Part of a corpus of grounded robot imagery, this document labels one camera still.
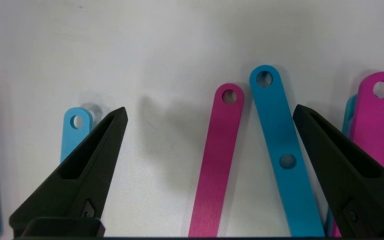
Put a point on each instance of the pink bar with holes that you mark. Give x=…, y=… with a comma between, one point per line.
x=217, y=166
x=375, y=133

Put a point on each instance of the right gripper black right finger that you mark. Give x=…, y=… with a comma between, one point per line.
x=362, y=193

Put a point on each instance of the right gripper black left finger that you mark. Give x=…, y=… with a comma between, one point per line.
x=78, y=186

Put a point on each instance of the medium blue bar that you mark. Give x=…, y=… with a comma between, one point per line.
x=278, y=126

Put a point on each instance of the light blue flat bar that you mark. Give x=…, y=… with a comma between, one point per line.
x=72, y=136

